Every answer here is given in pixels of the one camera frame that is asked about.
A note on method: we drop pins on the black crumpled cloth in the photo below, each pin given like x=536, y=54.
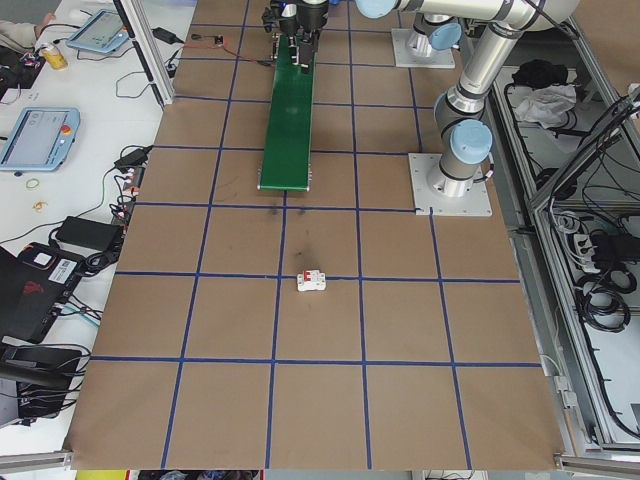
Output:
x=540, y=72

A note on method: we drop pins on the black case red logo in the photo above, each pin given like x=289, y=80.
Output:
x=35, y=287

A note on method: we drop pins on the white power strip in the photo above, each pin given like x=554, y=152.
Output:
x=581, y=246

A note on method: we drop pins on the yellow drink can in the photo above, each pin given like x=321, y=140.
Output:
x=55, y=59

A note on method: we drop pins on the aluminium corner rail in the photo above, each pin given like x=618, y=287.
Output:
x=35, y=459
x=597, y=460

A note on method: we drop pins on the light blue teach pendant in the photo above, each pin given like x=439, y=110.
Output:
x=40, y=135
x=97, y=31

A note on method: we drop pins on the power strip with orange plugs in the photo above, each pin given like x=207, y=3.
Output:
x=127, y=189

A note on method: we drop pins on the green belt conveyor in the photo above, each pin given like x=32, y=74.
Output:
x=287, y=150

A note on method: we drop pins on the white red circuit breaker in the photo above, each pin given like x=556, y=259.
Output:
x=310, y=282

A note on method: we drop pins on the black stand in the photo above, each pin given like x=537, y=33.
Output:
x=37, y=367

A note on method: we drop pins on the white square base plate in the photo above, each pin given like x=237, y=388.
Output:
x=425, y=201
x=400, y=56

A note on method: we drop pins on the aluminium profile post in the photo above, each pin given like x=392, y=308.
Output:
x=145, y=50

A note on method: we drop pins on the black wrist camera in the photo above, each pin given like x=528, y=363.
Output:
x=272, y=17

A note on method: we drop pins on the beige sleeved person forearm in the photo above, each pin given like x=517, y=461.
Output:
x=16, y=33

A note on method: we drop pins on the black power adapter brick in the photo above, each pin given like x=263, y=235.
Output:
x=90, y=232
x=164, y=34
x=605, y=248
x=132, y=156

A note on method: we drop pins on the bare person hand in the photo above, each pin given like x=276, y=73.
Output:
x=47, y=19

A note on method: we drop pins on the white crumpled cloth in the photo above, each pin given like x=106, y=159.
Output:
x=547, y=102

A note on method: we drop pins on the metal bar V-shaped frame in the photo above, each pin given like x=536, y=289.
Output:
x=542, y=310

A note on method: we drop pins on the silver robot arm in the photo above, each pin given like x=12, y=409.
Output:
x=480, y=75
x=424, y=42

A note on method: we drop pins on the small circuit board red light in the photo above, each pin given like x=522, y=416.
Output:
x=219, y=39

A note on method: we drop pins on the yellow rubber band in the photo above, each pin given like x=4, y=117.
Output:
x=40, y=204
x=33, y=183

